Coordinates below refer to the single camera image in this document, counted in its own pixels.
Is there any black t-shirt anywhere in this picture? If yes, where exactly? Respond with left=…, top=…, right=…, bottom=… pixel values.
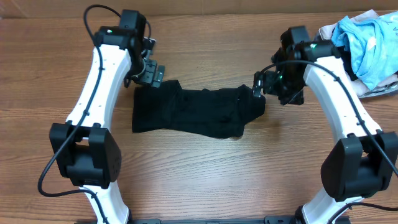
left=132, top=80, right=266, bottom=139

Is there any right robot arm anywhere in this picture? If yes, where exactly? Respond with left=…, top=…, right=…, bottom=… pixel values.
left=252, top=26, right=397, bottom=224

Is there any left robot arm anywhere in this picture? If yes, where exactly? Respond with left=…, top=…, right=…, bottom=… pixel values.
left=38, top=9, right=165, bottom=223

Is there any black garment in pile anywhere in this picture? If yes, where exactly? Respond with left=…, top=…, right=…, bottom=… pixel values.
left=337, top=47, right=358, bottom=81

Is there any light blue t-shirt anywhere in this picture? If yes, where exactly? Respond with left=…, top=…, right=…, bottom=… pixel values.
left=331, top=12, right=397, bottom=90

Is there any grey garment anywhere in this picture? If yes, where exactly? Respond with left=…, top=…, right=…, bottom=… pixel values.
left=359, top=88, right=397, bottom=98

